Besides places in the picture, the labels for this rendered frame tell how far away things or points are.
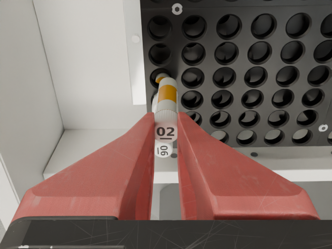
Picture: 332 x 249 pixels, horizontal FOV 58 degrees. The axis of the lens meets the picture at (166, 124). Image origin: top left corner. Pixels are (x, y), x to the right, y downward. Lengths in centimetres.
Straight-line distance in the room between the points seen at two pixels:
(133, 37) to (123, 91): 5
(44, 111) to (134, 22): 9
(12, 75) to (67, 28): 6
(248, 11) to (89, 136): 17
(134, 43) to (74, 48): 5
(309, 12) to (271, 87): 4
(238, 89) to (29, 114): 14
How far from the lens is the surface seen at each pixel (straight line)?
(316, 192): 53
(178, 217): 124
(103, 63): 24
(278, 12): 17
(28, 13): 24
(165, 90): 15
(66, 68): 25
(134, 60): 23
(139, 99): 24
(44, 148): 24
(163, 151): 19
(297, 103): 20
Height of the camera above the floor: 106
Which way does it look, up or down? 57 degrees down
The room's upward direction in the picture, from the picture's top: 180 degrees counter-clockwise
